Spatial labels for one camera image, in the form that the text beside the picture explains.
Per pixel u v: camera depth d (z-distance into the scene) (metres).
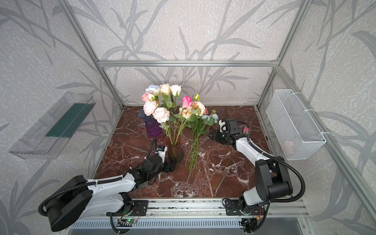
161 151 0.75
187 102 0.61
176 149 0.83
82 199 0.42
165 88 0.71
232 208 0.73
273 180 0.43
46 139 0.64
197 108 0.68
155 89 0.69
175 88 0.70
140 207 0.74
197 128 1.02
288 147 0.73
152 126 1.08
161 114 0.64
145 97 0.66
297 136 0.61
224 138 0.75
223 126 0.81
